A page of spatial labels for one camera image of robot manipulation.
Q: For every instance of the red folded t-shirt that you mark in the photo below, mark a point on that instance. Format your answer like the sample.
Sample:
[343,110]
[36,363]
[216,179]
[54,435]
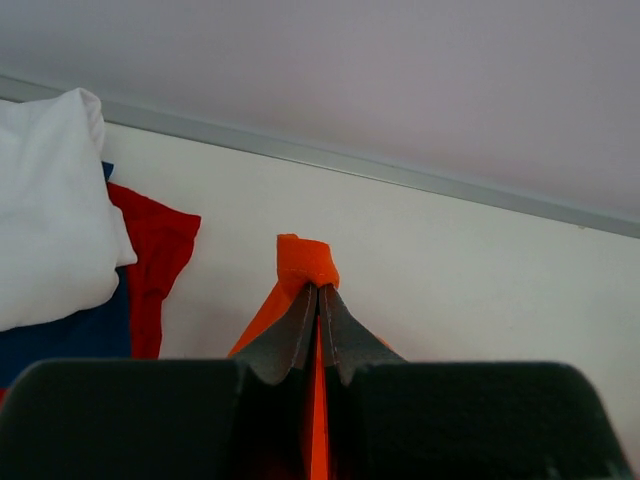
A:
[163,240]

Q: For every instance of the white folded t-shirt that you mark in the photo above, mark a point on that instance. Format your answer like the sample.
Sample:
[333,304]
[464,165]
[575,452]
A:
[69,127]

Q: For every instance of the orange t-shirt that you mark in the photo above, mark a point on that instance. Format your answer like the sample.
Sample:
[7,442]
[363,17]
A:
[299,262]

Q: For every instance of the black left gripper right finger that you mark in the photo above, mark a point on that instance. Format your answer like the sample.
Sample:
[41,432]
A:
[347,344]

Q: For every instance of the blue folded t-shirt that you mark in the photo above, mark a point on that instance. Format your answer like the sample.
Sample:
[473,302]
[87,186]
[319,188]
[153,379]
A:
[75,335]

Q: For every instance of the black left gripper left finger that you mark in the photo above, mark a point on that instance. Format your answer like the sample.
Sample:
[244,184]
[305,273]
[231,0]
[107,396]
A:
[284,346]

